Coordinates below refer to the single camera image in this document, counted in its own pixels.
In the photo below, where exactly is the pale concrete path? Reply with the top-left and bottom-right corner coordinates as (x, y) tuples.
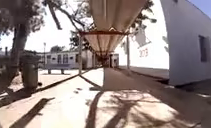
(0, 67), (211, 128)

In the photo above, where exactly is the thin pole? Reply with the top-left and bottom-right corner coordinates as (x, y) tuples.
(42, 41), (47, 70)

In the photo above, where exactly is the covered walkway canopy with posts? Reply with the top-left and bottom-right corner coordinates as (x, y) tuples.
(77, 0), (149, 76)

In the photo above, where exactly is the pale building with windows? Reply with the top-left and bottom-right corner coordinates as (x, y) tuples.
(36, 49), (94, 71)

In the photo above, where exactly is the tree with bare branches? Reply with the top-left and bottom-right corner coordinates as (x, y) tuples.
(42, 0), (158, 52)

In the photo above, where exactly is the bench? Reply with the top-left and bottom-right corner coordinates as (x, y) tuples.
(46, 67), (66, 75)

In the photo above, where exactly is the grey trash bin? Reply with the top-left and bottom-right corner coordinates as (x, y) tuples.
(20, 54), (41, 90)

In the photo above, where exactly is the thick tree trunk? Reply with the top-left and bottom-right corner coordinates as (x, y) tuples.
(0, 0), (46, 98)

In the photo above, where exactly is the dark kerb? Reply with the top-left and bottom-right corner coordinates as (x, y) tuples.
(0, 68), (94, 112)

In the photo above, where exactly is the large white building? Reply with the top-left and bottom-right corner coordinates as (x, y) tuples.
(114, 0), (211, 87)

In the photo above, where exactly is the small building at walkway end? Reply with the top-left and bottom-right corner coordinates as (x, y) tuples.
(109, 53), (121, 69)

